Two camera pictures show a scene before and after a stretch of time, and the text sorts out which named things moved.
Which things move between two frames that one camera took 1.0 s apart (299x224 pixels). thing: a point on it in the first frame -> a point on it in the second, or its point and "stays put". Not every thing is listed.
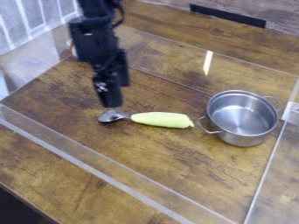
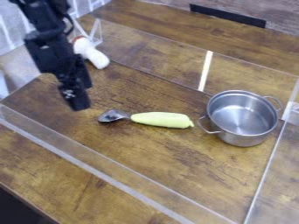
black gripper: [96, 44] -> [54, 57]
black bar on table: [229, 16] stays put
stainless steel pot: [242, 115] stays put
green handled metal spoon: [160, 119] stays put
